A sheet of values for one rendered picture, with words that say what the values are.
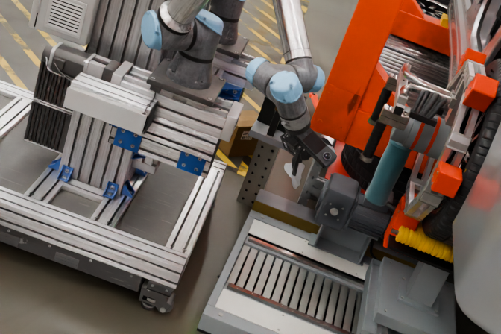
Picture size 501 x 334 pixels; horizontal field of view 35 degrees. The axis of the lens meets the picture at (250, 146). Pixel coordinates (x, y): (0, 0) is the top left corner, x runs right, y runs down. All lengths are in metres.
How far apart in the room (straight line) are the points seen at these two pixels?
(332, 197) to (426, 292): 0.52
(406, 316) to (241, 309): 0.60
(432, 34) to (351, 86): 1.98
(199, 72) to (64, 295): 0.91
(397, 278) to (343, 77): 0.82
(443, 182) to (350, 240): 1.05
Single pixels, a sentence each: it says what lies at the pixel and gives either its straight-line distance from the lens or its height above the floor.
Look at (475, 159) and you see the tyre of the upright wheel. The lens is 2.52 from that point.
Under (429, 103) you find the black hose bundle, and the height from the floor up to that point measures 1.02.
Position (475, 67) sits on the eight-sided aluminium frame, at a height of 1.11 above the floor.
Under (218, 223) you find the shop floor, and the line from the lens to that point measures 3.46.
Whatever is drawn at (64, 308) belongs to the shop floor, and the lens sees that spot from 2.80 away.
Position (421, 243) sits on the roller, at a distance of 2.84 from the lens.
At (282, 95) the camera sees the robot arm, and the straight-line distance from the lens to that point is 1.96.
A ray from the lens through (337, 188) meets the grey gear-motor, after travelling 3.20.
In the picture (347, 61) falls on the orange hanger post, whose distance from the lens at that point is 3.20.
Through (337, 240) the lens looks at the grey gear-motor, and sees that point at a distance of 3.47.
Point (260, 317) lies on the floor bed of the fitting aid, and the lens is 2.91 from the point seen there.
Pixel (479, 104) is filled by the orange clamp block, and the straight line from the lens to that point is 2.57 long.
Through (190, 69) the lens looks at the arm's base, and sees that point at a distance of 2.53.
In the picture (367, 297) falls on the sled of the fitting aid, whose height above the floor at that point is 0.17.
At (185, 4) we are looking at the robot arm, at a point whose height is 1.11.
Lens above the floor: 1.81
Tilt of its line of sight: 26 degrees down
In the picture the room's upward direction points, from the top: 20 degrees clockwise
